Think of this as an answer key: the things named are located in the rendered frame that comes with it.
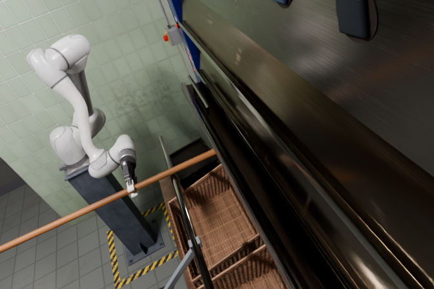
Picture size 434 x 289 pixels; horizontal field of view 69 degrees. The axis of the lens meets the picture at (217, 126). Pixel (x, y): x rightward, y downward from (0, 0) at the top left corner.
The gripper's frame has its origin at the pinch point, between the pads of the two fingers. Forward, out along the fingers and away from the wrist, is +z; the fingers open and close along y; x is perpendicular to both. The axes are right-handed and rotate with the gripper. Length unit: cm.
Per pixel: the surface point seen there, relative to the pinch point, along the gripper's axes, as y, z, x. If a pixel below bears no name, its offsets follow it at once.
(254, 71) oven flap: -60, 46, -56
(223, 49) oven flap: -58, 24, -55
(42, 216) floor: 119, -152, 139
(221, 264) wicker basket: 44, 28, -23
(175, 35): -28, -86, -52
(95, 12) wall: -51, -121, -10
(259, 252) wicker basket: 39, 34, -42
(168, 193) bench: 61, -48, -4
